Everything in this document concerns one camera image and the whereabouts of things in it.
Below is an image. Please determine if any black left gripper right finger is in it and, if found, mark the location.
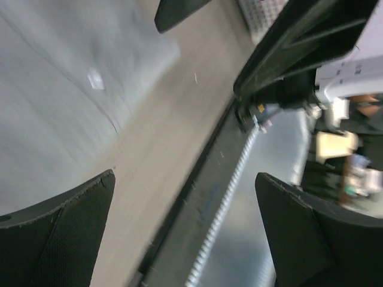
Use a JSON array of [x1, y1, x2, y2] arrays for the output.
[[255, 173, 382, 286]]

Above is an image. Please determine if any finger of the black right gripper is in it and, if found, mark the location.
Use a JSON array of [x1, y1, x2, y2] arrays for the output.
[[154, 0, 211, 33]]

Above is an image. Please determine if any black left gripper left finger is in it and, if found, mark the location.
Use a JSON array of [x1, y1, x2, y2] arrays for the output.
[[1, 169, 115, 287]]

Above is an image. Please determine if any grey long sleeve shirt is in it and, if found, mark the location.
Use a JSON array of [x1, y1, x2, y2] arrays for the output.
[[1, 1, 180, 215]]

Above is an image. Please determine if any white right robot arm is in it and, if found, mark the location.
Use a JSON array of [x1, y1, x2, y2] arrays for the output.
[[217, 1, 382, 132]]

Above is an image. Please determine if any white plastic laundry basket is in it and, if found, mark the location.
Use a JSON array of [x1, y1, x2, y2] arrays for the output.
[[238, 0, 288, 45]]

